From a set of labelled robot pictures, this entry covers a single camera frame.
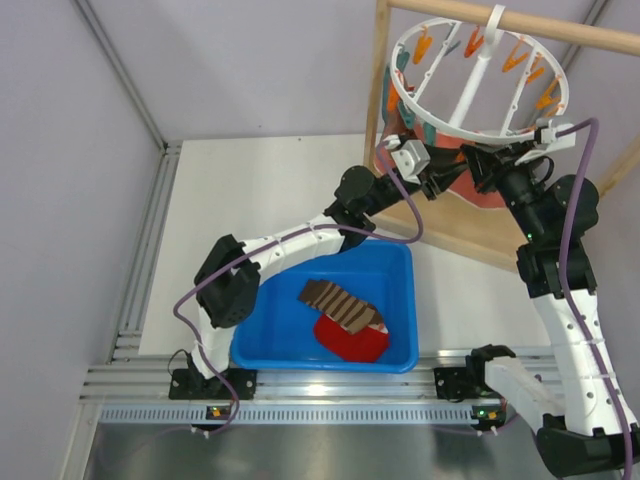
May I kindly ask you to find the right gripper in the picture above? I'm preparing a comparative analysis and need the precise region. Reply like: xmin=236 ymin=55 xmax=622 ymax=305
xmin=463 ymin=138 xmax=547 ymax=242

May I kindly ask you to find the white round clip hanger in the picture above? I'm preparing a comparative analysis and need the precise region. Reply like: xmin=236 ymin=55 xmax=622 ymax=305
xmin=381 ymin=4 xmax=570 ymax=145

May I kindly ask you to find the brown striped sock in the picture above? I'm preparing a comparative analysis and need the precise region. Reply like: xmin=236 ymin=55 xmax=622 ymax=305
xmin=298 ymin=279 xmax=388 ymax=334

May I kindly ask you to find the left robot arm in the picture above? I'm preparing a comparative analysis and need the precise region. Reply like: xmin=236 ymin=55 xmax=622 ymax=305
xmin=172 ymin=135 xmax=467 ymax=398

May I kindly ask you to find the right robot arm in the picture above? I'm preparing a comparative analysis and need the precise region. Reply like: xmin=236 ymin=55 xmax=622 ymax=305
xmin=461 ymin=145 xmax=639 ymax=478

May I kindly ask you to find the wooden hanger stand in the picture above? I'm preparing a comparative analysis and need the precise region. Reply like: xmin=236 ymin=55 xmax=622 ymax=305
xmin=364 ymin=1 xmax=639 ymax=270

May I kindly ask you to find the red santa sock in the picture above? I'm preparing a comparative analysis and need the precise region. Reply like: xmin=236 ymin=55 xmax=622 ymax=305
xmin=313 ymin=315 xmax=390 ymax=363

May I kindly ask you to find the white base board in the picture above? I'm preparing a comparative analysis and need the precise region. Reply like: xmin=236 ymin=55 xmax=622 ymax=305
xmin=139 ymin=135 xmax=549 ymax=356

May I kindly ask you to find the blue plastic bin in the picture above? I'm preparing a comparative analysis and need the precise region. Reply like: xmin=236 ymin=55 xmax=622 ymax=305
xmin=231 ymin=240 xmax=419 ymax=374

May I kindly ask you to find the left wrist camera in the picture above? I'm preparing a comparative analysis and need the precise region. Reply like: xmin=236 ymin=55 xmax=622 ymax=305
xmin=382 ymin=134 xmax=431 ymax=184

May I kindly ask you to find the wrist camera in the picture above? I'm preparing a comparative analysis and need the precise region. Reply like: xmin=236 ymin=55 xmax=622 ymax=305
xmin=534 ymin=116 xmax=576 ymax=153
xmin=382 ymin=134 xmax=431 ymax=184

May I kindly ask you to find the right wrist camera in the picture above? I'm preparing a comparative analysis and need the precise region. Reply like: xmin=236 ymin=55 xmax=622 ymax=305
xmin=534 ymin=116 xmax=576 ymax=153

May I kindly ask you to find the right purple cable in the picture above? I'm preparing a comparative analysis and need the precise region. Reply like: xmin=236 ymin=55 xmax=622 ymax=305
xmin=529 ymin=117 xmax=639 ymax=451

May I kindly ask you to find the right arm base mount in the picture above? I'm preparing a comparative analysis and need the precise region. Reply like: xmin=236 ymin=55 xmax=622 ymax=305
xmin=433 ymin=367 xmax=498 ymax=403

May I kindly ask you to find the aluminium rail frame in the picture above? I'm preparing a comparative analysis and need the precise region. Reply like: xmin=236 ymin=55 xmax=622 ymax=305
xmin=59 ymin=0 xmax=640 ymax=480

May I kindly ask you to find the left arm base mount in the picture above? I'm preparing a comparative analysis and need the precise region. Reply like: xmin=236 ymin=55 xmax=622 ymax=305
xmin=168 ymin=354 xmax=257 ymax=401

